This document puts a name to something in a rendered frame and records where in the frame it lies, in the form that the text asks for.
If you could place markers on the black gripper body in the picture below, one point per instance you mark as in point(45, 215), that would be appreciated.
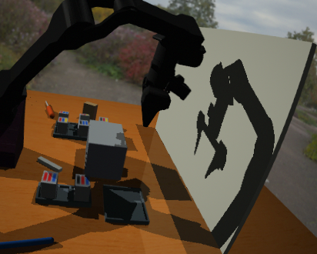
point(156, 80)

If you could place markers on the white flat board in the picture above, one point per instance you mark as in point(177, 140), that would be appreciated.
point(225, 136)

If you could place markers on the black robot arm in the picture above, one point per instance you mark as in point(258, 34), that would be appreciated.
point(72, 26)

